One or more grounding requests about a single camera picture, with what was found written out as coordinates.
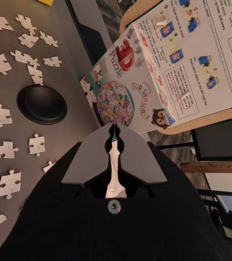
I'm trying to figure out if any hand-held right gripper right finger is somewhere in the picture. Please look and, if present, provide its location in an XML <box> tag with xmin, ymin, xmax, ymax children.
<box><xmin>116</xmin><ymin>124</ymin><xmax>168</xmax><ymax>198</ymax></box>

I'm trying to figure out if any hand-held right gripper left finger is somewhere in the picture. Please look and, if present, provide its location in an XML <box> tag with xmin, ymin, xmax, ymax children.
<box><xmin>61</xmin><ymin>124</ymin><xmax>115</xmax><ymax>198</ymax></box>

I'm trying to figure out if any black round ball stand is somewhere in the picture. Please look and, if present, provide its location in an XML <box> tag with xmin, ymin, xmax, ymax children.
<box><xmin>16</xmin><ymin>84</ymin><xmax>68</xmax><ymax>125</ymax></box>

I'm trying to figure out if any colourful puzzle box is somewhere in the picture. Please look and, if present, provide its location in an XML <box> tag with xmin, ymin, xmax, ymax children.
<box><xmin>80</xmin><ymin>22</ymin><xmax>176</xmax><ymax>135</ymax></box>

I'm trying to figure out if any white instruction leaflet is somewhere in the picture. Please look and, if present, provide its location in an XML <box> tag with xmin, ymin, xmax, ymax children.
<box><xmin>106</xmin><ymin>141</ymin><xmax>126</xmax><ymax>198</ymax></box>

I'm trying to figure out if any wooden ledge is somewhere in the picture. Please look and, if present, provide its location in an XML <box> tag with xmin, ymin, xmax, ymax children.
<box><xmin>180</xmin><ymin>161</ymin><xmax>232</xmax><ymax>174</ymax></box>

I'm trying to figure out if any black flat screen monitor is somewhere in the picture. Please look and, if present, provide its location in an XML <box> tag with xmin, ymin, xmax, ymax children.
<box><xmin>190</xmin><ymin>116</ymin><xmax>232</xmax><ymax>162</ymax></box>

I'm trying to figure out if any white printed instruction poster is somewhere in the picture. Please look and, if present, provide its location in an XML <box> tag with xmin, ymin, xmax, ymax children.
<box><xmin>126</xmin><ymin>0</ymin><xmax>232</xmax><ymax>128</ymax></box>

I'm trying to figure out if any dark teal seat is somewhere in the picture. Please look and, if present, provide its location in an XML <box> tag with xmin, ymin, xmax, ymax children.
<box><xmin>79</xmin><ymin>23</ymin><xmax>113</xmax><ymax>69</ymax></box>

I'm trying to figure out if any light wooden board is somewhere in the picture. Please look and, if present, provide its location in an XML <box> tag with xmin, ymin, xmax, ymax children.
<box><xmin>119</xmin><ymin>0</ymin><xmax>232</xmax><ymax>135</ymax></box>

